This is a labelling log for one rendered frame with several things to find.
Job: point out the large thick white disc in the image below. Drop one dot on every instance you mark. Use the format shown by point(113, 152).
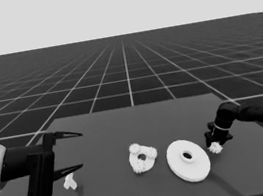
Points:
point(184, 169)

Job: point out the white round carrier with pins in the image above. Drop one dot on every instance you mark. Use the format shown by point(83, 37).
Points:
point(149, 163)

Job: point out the small white toothed gear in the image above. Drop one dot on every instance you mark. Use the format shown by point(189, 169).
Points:
point(214, 149)
point(132, 149)
point(153, 152)
point(136, 169)

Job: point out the small white T-shaped piece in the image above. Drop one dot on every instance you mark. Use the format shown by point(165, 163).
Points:
point(69, 182)

